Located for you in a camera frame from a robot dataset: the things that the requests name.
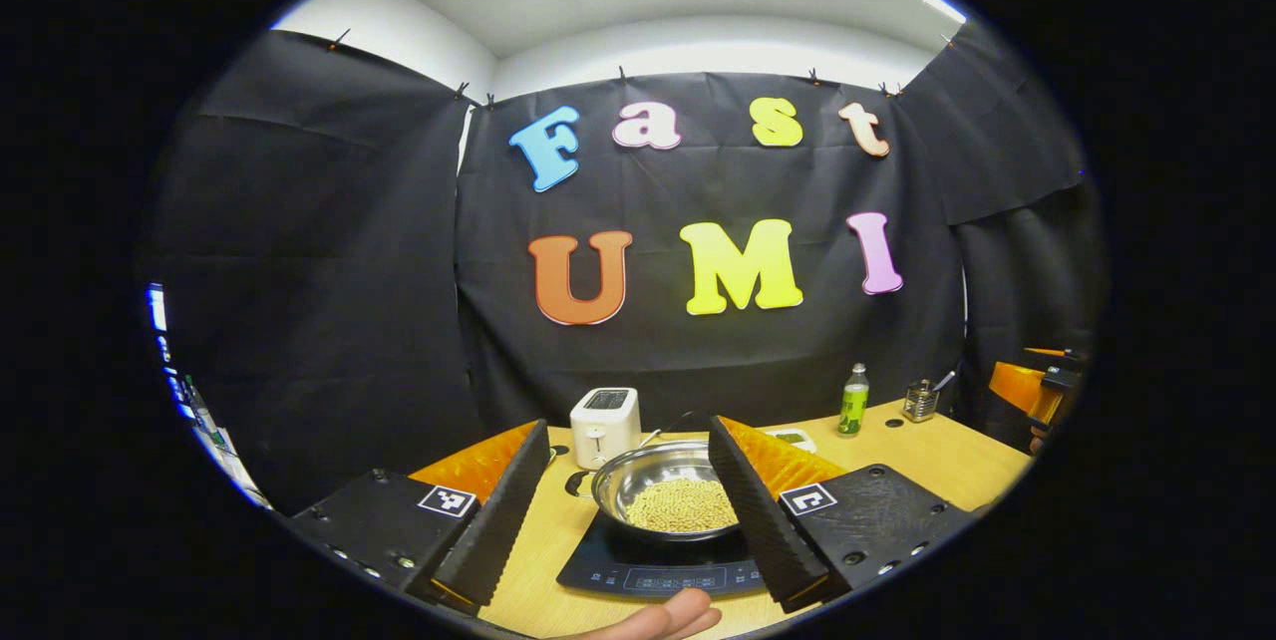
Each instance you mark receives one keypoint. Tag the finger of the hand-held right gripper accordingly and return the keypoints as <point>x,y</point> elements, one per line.
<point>1015,386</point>
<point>1045,352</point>

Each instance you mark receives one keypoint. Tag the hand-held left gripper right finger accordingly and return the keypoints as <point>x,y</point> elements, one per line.
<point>758,510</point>

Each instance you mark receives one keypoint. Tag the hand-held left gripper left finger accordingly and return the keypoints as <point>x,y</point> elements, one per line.
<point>503,505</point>

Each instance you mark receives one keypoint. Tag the stainless steel pot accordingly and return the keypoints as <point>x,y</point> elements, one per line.
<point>638,476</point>

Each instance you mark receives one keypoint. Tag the black induction cooktop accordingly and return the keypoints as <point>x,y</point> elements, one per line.
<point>618,565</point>

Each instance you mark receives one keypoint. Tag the metal spoon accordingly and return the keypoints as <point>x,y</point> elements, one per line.
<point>944,380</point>

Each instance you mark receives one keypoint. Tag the pile of soybeans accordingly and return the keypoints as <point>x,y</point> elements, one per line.
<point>683,505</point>

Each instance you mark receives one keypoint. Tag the white divided bean dish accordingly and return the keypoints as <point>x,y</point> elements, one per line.
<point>795,439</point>

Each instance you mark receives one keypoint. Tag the white toaster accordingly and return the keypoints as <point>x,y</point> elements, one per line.
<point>603,431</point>

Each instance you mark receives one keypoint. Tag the green drink bottle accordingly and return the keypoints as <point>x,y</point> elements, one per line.
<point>853,406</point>

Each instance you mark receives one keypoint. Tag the black backdrop cloth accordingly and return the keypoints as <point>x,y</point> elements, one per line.
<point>698,361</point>

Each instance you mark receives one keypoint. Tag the small ceiling light panel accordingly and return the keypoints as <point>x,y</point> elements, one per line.
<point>944,5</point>

